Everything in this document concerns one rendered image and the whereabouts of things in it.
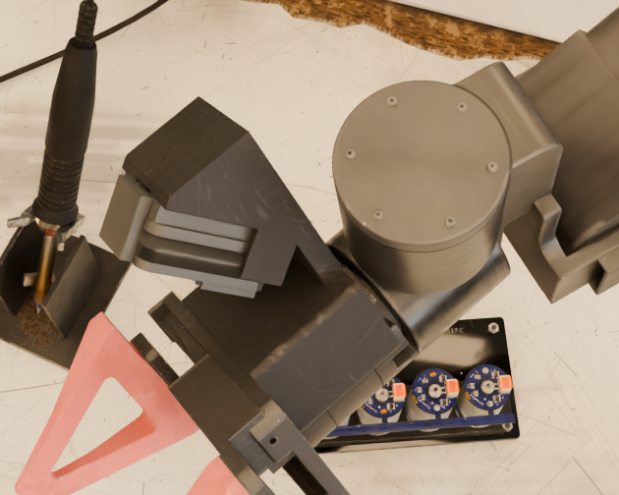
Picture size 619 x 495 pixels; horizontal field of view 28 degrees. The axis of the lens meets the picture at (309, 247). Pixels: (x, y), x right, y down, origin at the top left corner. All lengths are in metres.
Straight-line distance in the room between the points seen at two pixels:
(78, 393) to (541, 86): 0.22
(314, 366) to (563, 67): 0.15
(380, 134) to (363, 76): 0.40
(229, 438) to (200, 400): 0.03
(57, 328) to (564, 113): 0.35
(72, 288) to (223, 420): 0.29
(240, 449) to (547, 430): 0.33
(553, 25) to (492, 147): 0.44
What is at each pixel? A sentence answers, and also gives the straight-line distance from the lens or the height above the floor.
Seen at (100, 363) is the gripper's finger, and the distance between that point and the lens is 0.50.
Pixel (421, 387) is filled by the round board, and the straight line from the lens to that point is 0.66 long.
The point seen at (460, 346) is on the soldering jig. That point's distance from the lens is 0.72.
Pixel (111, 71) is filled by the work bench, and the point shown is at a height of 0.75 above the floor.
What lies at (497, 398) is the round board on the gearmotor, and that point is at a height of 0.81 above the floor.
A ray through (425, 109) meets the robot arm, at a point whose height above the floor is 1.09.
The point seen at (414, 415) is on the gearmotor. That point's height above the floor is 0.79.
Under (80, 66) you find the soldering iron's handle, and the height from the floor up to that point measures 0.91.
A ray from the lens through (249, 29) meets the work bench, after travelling 0.81.
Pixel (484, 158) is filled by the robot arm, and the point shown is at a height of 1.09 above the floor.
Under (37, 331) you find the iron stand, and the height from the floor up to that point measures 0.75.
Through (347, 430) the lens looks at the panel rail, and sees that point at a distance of 0.65.
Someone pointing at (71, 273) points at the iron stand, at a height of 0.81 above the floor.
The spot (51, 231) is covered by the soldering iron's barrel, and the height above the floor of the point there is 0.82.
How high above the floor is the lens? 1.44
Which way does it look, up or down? 69 degrees down
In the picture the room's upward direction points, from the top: 2 degrees clockwise
